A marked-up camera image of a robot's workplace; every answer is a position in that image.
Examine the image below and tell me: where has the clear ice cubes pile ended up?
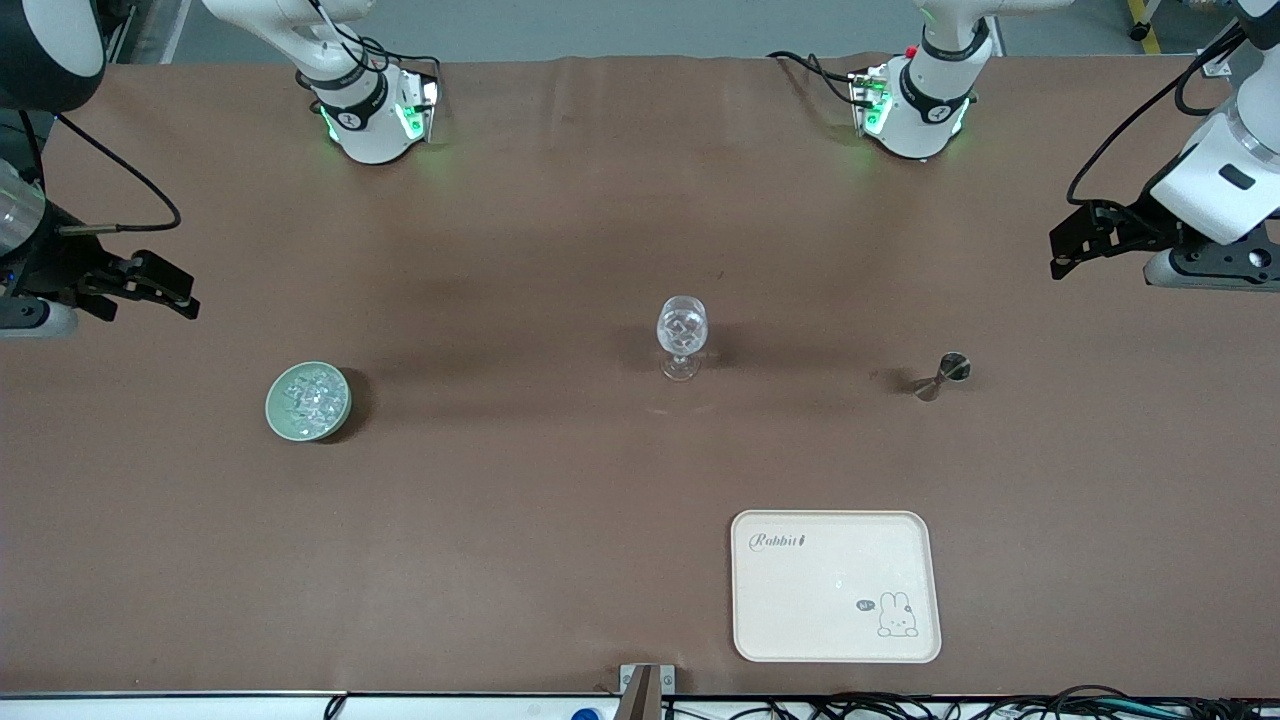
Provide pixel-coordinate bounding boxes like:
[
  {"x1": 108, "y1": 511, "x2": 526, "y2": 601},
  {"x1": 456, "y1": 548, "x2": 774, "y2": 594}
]
[{"x1": 276, "y1": 367, "x2": 347, "y2": 433}]

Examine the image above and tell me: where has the steel double jigger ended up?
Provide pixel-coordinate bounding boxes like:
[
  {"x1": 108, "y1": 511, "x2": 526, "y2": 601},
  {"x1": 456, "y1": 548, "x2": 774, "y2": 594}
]
[{"x1": 913, "y1": 352, "x2": 972, "y2": 402}]

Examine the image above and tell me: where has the left arm base control box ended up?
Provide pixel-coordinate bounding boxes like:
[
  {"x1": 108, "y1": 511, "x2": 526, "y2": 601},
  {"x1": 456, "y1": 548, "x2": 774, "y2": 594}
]
[{"x1": 848, "y1": 65, "x2": 893, "y2": 138}]

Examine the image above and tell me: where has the right arm base control box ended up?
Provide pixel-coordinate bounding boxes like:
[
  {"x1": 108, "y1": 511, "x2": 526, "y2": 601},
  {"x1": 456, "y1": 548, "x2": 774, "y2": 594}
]
[{"x1": 395, "y1": 70, "x2": 442, "y2": 143}]

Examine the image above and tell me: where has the clear wine glass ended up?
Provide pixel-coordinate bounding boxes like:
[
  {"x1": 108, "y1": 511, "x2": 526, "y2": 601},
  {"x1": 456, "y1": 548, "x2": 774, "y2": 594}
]
[{"x1": 655, "y1": 296, "x2": 710, "y2": 382}]

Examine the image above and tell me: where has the pale green bowl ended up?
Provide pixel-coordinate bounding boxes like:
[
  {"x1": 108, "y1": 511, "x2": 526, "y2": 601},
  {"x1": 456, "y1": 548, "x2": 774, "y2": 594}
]
[{"x1": 264, "y1": 361, "x2": 353, "y2": 442}]

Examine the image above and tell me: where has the brown table cover mat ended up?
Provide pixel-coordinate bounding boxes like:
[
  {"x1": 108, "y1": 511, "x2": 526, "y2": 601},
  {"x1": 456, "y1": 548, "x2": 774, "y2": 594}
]
[{"x1": 0, "y1": 55, "x2": 1280, "y2": 699}]

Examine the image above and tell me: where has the cream rabbit print tray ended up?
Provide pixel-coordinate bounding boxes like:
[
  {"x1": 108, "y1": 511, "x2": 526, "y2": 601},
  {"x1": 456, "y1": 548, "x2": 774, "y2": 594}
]
[{"x1": 730, "y1": 509, "x2": 943, "y2": 664}]

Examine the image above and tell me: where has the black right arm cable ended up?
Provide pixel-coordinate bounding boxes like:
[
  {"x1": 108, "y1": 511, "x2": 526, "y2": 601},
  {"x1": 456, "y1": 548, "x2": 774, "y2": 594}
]
[{"x1": 55, "y1": 113, "x2": 183, "y2": 235}]

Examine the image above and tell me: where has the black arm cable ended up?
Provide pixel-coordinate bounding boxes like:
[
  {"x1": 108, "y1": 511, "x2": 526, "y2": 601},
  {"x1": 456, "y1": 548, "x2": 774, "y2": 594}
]
[
  {"x1": 1065, "y1": 22, "x2": 1249, "y2": 207},
  {"x1": 55, "y1": 113, "x2": 183, "y2": 235}
]

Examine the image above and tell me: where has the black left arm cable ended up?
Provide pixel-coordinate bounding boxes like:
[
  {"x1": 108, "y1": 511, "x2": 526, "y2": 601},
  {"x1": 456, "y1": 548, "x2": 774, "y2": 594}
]
[{"x1": 1065, "y1": 22, "x2": 1249, "y2": 207}]

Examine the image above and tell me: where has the black base power cable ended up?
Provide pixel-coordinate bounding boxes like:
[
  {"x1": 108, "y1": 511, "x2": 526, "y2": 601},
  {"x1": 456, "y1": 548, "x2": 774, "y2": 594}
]
[{"x1": 767, "y1": 50, "x2": 863, "y2": 103}]

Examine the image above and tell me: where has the black cable bundle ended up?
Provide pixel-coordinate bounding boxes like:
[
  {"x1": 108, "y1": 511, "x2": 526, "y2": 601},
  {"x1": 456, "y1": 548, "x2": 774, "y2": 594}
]
[{"x1": 665, "y1": 685, "x2": 1280, "y2": 720}]

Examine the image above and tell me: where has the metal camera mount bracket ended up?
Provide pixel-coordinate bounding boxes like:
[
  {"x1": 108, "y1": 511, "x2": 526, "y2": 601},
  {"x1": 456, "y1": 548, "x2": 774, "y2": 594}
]
[{"x1": 618, "y1": 663, "x2": 676, "y2": 720}]

